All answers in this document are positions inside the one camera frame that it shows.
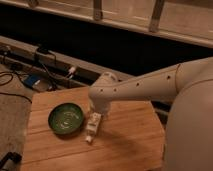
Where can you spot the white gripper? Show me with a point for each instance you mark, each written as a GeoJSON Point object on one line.
{"type": "Point", "coordinates": [101, 107]}

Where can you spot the white plastic bottle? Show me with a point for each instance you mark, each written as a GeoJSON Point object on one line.
{"type": "Point", "coordinates": [92, 126]}

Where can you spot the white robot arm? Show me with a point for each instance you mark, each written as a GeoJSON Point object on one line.
{"type": "Point", "coordinates": [183, 95]}

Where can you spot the green ceramic bowl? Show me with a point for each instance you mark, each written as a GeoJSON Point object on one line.
{"type": "Point", "coordinates": [65, 118]}

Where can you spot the white plug connector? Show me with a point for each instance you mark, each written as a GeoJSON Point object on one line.
{"type": "Point", "coordinates": [72, 71]}

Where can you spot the wooden board table top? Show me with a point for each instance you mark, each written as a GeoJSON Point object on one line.
{"type": "Point", "coordinates": [130, 138]}

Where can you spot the blue box on floor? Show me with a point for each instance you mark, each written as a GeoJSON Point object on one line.
{"type": "Point", "coordinates": [31, 80]}

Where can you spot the black power adapter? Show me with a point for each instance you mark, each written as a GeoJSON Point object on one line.
{"type": "Point", "coordinates": [42, 50]}

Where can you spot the black object bottom left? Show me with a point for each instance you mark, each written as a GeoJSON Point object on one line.
{"type": "Point", "coordinates": [13, 156]}

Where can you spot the metal window frame rail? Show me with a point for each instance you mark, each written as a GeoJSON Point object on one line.
{"type": "Point", "coordinates": [188, 21]}

